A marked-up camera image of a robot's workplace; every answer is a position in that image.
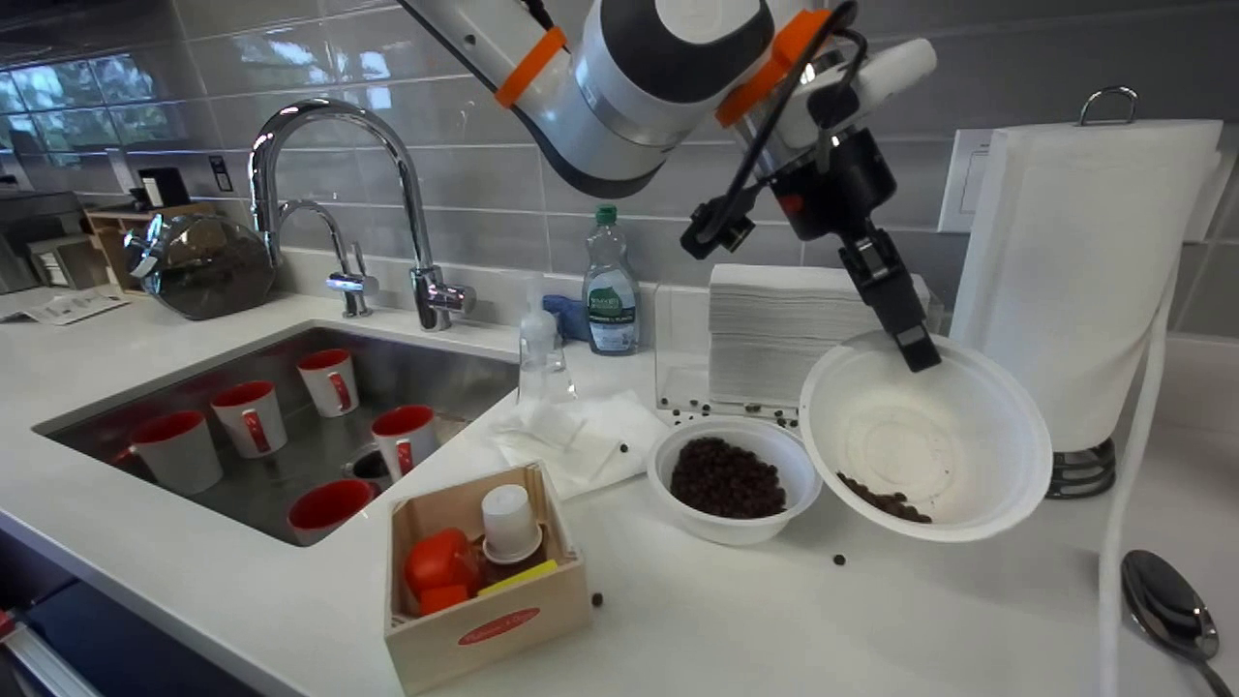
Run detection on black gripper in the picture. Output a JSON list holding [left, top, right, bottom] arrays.
[[771, 127, 943, 381]]

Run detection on white foam bowl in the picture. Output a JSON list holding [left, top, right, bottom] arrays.
[[641, 416, 824, 552], [799, 326, 1055, 545]]

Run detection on roasted coffee beans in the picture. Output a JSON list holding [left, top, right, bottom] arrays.
[[583, 392, 940, 611]]

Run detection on white napkin stack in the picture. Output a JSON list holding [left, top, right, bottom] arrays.
[[706, 263, 933, 406]]

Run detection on white paper towel roll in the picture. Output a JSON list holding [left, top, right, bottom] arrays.
[[943, 119, 1227, 459]]

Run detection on green-capped dish soap bottle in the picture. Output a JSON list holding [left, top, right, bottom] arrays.
[[579, 203, 641, 361]]

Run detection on white cloth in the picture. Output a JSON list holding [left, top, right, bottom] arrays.
[[495, 385, 673, 503]]

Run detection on blue sponge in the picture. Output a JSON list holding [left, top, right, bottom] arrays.
[[539, 290, 592, 344]]

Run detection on shiny metal spoon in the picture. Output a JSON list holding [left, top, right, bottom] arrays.
[[1117, 545, 1235, 697]]

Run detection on white-capped brown bottle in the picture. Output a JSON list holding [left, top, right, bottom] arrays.
[[476, 480, 548, 584]]

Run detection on stainless steel sink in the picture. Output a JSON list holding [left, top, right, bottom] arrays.
[[31, 323, 524, 552]]

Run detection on yellow toy block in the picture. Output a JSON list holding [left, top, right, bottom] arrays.
[[476, 558, 565, 600]]

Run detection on tall chrome faucet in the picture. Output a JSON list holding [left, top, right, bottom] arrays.
[[245, 97, 478, 332]]

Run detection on red and white cup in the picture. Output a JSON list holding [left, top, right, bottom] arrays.
[[127, 406, 225, 496], [287, 476, 379, 541], [293, 344, 362, 423], [369, 403, 441, 485], [205, 375, 289, 460]]

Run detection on wooden toy crate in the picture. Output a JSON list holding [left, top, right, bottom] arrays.
[[382, 460, 597, 692]]

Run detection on orange toy bottle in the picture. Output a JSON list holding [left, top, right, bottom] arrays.
[[404, 527, 487, 621]]

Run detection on small chrome side faucet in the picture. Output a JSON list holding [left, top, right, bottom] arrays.
[[277, 193, 379, 323]]

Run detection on dark glass pot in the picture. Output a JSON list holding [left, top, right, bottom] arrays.
[[127, 203, 289, 326]]

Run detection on white paper card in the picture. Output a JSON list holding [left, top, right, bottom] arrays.
[[31, 283, 131, 328]]

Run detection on small framed picture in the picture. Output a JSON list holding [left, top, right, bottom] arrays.
[[22, 228, 111, 294]]

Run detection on dark blue cabinet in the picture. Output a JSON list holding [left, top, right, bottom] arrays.
[[0, 527, 264, 697]]

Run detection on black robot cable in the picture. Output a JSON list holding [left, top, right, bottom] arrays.
[[694, 0, 867, 225]]

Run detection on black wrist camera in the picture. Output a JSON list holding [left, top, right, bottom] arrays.
[[677, 189, 761, 263]]

